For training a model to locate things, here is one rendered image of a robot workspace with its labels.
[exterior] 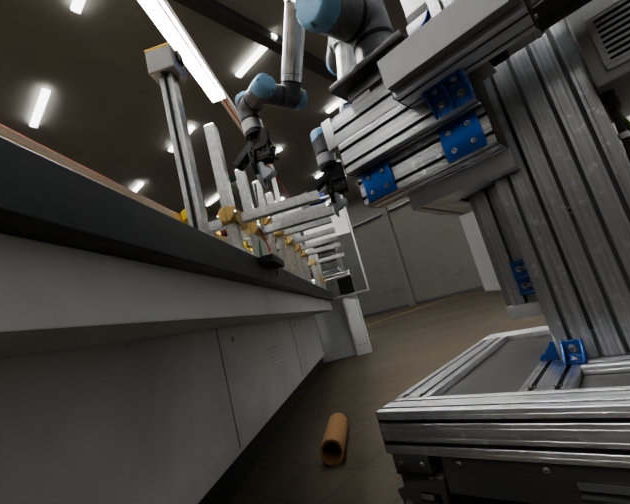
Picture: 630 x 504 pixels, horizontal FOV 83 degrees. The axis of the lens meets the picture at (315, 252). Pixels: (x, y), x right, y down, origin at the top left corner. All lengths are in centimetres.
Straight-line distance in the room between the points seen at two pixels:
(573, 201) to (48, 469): 110
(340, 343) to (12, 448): 350
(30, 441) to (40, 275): 32
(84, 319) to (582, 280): 94
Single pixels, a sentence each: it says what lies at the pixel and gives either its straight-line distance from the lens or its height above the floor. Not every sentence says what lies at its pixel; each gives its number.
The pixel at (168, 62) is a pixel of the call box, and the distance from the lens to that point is 107.
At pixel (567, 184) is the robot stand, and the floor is 61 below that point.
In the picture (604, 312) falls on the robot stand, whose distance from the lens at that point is 99.
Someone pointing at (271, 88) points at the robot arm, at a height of 123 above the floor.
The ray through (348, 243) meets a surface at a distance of 388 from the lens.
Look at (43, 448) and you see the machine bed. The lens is 74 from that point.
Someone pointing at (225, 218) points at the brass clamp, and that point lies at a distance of 111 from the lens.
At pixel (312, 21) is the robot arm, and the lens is 104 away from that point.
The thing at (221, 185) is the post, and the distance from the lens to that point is 118.
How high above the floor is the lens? 46
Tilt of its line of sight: 11 degrees up
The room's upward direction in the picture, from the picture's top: 15 degrees counter-clockwise
